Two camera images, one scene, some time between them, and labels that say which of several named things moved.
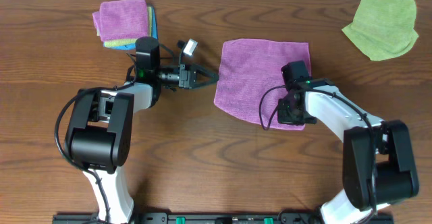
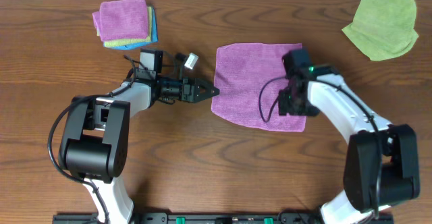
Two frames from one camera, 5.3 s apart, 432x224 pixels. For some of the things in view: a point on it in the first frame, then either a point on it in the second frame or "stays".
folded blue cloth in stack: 154,29 stays
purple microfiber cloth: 250,82 stays
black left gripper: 187,78 -> 189,85
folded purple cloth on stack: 121,19 stays
